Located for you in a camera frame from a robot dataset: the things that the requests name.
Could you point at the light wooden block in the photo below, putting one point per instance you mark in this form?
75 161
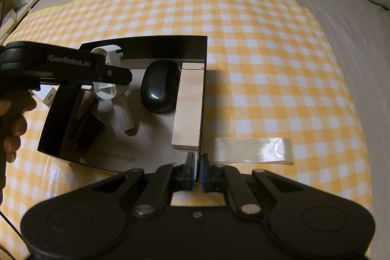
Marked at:
189 107

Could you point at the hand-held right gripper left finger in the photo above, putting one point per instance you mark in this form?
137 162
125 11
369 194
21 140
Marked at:
192 171

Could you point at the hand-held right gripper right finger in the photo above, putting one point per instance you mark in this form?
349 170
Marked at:
203 172

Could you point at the person's left hand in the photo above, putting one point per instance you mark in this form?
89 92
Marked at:
15 129

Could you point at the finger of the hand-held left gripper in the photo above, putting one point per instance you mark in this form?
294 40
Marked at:
117 74

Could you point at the black box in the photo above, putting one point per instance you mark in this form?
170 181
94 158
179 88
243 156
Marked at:
170 48

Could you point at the purple book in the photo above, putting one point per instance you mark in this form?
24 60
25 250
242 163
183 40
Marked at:
9 21

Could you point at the yellow checked mat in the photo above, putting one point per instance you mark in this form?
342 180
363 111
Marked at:
259 34

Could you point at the black computer mouse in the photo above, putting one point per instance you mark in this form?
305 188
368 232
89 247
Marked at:
160 86

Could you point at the white charger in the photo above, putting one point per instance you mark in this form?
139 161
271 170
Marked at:
48 97

